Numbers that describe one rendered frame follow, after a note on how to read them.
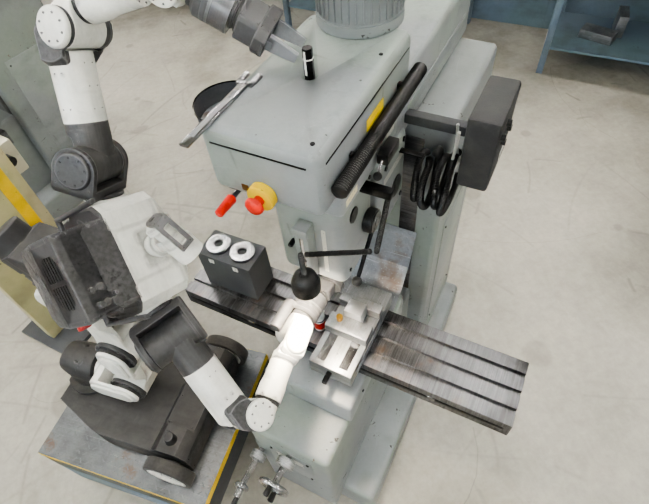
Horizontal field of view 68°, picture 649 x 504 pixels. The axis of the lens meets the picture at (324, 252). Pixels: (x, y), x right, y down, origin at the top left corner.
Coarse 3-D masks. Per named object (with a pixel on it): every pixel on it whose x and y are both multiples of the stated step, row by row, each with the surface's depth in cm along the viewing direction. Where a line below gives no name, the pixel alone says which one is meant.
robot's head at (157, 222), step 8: (152, 216) 105; (160, 216) 101; (168, 216) 104; (152, 224) 101; (160, 224) 100; (176, 224) 102; (152, 232) 102; (160, 232) 101; (184, 232) 104; (176, 240) 103; (192, 240) 105; (184, 248) 104
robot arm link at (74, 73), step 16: (48, 16) 92; (64, 16) 91; (48, 32) 93; (64, 32) 92; (112, 32) 102; (48, 48) 96; (64, 48) 95; (48, 64) 98; (64, 64) 97; (80, 64) 98; (64, 80) 98; (80, 80) 99; (96, 80) 102; (64, 96) 100; (80, 96) 100; (96, 96) 103; (64, 112) 101; (80, 112) 101; (96, 112) 103
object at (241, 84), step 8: (248, 72) 98; (240, 80) 96; (256, 80) 96; (240, 88) 95; (232, 96) 93; (224, 104) 92; (216, 112) 90; (208, 120) 89; (200, 128) 87; (192, 136) 86; (184, 144) 85
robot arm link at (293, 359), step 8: (296, 320) 131; (304, 320) 132; (288, 328) 131; (296, 328) 130; (304, 328) 131; (312, 328) 133; (288, 336) 129; (296, 336) 130; (304, 336) 131; (280, 344) 130; (288, 344) 128; (296, 344) 129; (304, 344) 130; (280, 352) 128; (288, 352) 128; (296, 352) 128; (304, 352) 130; (288, 360) 129; (296, 360) 130
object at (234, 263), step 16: (208, 240) 174; (224, 240) 173; (240, 240) 174; (208, 256) 171; (224, 256) 170; (240, 256) 168; (256, 256) 169; (208, 272) 181; (224, 272) 174; (240, 272) 169; (256, 272) 171; (240, 288) 179; (256, 288) 175
